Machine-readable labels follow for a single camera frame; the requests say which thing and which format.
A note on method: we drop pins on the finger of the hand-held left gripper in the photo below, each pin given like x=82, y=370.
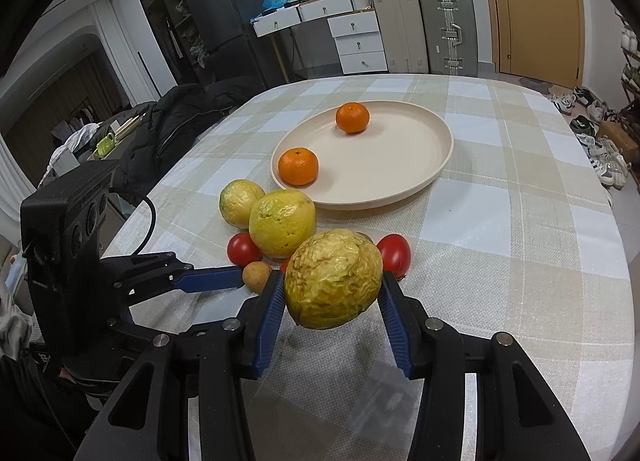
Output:
x=210, y=280
x=137, y=328

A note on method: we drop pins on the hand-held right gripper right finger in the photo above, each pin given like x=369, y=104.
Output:
x=395, y=331

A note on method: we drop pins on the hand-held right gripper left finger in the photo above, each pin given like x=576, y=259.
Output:
x=270, y=321

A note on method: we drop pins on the red tomato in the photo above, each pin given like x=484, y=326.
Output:
x=242, y=248
x=284, y=266
x=398, y=253

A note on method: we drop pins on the small brown longan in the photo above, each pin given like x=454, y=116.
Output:
x=256, y=277

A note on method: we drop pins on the wrinkled yellow passion fruit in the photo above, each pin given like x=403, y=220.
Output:
x=332, y=281

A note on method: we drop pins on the small yellow-green passion fruit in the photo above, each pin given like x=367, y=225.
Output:
x=239, y=203

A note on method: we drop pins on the large yellow-green passion fruit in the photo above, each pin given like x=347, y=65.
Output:
x=280, y=223

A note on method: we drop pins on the round cream plate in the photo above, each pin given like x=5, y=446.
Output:
x=390, y=161

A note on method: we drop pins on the person's left forearm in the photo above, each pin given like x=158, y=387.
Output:
x=35, y=421

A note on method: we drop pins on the green mug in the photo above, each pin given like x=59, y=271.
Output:
x=105, y=145

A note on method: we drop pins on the beige checked tablecloth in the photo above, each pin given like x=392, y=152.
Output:
x=500, y=241

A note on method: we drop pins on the black jacket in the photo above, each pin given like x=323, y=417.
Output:
x=170, y=131

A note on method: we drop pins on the orange mandarin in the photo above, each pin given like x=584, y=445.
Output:
x=352, y=117
x=298, y=166

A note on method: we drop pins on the dark wardrobe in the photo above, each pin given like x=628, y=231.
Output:
x=160, y=16

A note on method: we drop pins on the dark grey refrigerator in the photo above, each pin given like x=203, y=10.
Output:
x=220, y=16

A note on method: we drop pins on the pile of sneakers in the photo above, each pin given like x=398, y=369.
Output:
x=595, y=151

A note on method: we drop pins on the white desk with drawers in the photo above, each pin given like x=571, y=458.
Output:
x=357, y=46

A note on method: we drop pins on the beige suitcase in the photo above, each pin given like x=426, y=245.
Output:
x=400, y=26

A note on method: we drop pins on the silver suitcase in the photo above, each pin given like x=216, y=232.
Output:
x=445, y=21

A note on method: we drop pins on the shoe rack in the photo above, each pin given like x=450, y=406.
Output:
x=631, y=91

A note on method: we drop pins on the wooden door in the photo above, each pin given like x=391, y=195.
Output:
x=540, y=16

